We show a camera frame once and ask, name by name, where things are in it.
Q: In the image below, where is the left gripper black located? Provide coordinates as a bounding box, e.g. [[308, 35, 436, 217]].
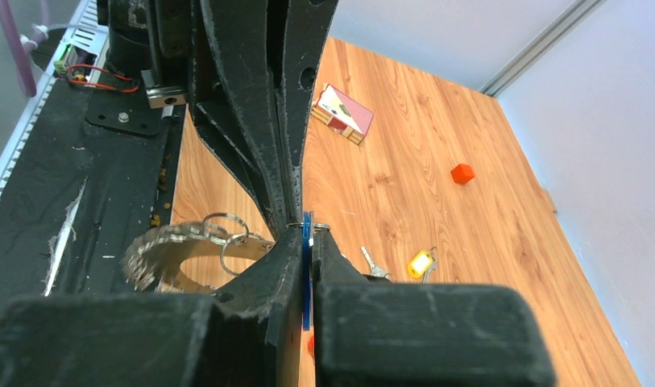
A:
[[97, 1, 338, 235]]

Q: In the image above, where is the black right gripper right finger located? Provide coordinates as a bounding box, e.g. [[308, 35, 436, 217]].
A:
[[313, 232, 557, 386]]

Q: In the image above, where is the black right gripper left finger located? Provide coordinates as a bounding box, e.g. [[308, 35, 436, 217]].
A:
[[0, 227, 302, 386]]

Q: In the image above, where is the red key tag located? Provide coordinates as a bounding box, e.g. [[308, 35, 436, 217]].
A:
[[307, 335, 315, 357]]

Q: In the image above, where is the small orange cube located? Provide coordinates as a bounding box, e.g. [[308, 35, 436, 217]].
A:
[[450, 164, 475, 185]]

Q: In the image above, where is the blue key tag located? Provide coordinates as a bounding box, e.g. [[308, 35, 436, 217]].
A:
[[301, 211, 314, 331]]

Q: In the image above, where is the red playing card deck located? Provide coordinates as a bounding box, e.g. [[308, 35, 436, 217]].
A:
[[310, 83, 375, 145]]

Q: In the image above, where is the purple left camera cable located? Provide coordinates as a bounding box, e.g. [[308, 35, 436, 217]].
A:
[[0, 0, 56, 98]]

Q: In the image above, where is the key with black fob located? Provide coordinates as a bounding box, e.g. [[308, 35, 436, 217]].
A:
[[360, 246, 392, 281]]

